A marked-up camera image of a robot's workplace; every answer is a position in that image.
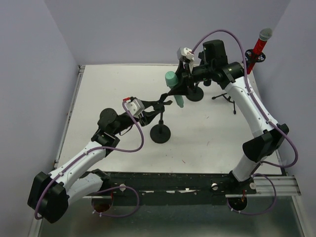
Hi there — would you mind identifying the red rhinestone microphone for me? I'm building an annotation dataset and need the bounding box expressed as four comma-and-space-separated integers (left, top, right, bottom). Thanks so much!
245, 28, 273, 75

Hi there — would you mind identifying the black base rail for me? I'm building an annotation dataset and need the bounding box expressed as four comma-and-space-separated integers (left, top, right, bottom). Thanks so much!
83, 171, 257, 207

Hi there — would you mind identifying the black round-base stand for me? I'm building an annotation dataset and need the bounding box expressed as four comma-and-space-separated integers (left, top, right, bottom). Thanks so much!
150, 93, 171, 144
185, 50, 207, 102

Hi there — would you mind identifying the purple cable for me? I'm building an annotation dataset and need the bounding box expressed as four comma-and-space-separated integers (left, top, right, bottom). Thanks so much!
34, 98, 145, 220
192, 29, 299, 215

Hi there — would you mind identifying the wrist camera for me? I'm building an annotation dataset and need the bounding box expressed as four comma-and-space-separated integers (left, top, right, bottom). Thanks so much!
177, 47, 195, 72
125, 98, 145, 118

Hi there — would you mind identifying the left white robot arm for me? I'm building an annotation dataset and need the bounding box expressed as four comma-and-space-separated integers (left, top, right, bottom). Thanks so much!
27, 97, 172, 223

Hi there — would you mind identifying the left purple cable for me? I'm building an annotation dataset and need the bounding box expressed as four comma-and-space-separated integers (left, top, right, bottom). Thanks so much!
34, 98, 145, 220

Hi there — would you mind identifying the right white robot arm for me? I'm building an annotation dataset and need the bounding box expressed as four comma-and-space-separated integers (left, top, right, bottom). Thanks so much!
168, 39, 289, 183

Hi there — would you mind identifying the teal microphone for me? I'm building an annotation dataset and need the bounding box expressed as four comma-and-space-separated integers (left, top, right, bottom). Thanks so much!
165, 71, 184, 108

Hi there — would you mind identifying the black microphone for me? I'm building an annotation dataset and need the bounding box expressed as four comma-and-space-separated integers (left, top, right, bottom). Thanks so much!
203, 79, 212, 86

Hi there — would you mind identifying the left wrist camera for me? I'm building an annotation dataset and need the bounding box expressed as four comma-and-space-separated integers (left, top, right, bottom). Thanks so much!
125, 98, 145, 118

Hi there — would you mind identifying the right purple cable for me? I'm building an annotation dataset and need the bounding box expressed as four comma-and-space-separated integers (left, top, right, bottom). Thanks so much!
192, 29, 299, 215

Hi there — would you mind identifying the black tripod shock-mount stand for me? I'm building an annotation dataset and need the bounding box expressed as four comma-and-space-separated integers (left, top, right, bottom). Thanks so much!
212, 49, 266, 115

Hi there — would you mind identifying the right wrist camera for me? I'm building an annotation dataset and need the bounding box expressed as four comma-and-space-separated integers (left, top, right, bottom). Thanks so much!
177, 47, 195, 72

